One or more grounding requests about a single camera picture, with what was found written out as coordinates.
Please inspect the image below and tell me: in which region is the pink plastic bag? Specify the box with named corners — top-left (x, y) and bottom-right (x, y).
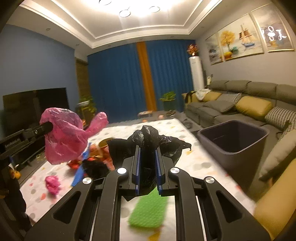
top-left (40, 108), bottom-right (108, 165)

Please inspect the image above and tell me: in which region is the black plastic bag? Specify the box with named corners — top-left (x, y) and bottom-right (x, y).
top-left (107, 125), bottom-right (192, 201)

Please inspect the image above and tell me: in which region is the dark grey trash bin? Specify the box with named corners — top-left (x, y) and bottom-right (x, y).
top-left (197, 120), bottom-right (269, 192)

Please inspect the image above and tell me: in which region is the black television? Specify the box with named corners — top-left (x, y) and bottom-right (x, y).
top-left (3, 87), bottom-right (69, 136)

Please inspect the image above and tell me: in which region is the green textured pad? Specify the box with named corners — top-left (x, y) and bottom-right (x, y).
top-left (128, 188), bottom-right (168, 228)

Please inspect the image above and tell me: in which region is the red snack wrapper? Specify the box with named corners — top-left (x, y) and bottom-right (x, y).
top-left (67, 138), bottom-right (115, 179)

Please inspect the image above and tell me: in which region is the patterned white tablecloth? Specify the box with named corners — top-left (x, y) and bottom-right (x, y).
top-left (25, 120), bottom-right (269, 240)

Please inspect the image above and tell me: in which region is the crumpled pink paper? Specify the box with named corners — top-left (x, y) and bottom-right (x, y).
top-left (45, 175), bottom-right (61, 195)

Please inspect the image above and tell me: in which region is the blue wrapper strip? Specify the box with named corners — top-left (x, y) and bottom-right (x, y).
top-left (71, 144), bottom-right (90, 187)

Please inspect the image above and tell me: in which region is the plant on stand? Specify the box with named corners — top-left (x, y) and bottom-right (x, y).
top-left (76, 96), bottom-right (97, 127)

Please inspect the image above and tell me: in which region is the dark coffee table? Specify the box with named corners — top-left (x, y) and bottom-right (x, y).
top-left (137, 109), bottom-right (203, 133)

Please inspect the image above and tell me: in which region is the potted green plant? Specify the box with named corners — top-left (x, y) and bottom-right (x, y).
top-left (160, 91), bottom-right (176, 111)

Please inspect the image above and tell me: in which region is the blue curtain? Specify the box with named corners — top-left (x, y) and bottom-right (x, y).
top-left (88, 40), bottom-right (195, 123)

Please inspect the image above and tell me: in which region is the orange curtain strip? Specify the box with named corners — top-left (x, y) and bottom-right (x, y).
top-left (136, 42), bottom-right (157, 111)

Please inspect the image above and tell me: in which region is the white cloth on sofa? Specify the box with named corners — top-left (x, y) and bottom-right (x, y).
top-left (195, 88), bottom-right (211, 101)

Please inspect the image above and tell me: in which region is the far patterned cushion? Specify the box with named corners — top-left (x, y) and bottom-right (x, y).
top-left (217, 93), bottom-right (242, 104)

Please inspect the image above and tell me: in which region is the mustard cushion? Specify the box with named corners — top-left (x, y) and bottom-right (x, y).
top-left (235, 96), bottom-right (273, 121)

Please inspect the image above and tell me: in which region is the white standing air conditioner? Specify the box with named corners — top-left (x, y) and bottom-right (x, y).
top-left (189, 56), bottom-right (205, 90)

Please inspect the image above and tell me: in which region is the light grey cushion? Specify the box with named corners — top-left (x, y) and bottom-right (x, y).
top-left (259, 130), bottom-right (295, 182)

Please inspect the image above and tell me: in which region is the flower ornament on conditioner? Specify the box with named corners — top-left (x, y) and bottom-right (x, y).
top-left (187, 44), bottom-right (199, 57)

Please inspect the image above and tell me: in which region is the grey sectional sofa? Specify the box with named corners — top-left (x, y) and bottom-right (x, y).
top-left (182, 80), bottom-right (295, 148)

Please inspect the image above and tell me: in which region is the black white patterned cushion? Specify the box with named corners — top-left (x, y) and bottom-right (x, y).
top-left (264, 106), bottom-right (296, 130)

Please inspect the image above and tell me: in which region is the left framed painting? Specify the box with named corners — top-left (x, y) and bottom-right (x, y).
top-left (205, 33), bottom-right (223, 65)

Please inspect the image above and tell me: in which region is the framed painting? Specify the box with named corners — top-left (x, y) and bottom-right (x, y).
top-left (251, 3), bottom-right (295, 52)
top-left (205, 33), bottom-right (223, 65)

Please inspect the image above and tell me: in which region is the middle sailboat painting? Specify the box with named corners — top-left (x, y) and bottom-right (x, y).
top-left (218, 14), bottom-right (264, 61)

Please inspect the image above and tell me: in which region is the right framed painting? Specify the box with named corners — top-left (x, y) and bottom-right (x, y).
top-left (251, 3), bottom-right (295, 52)

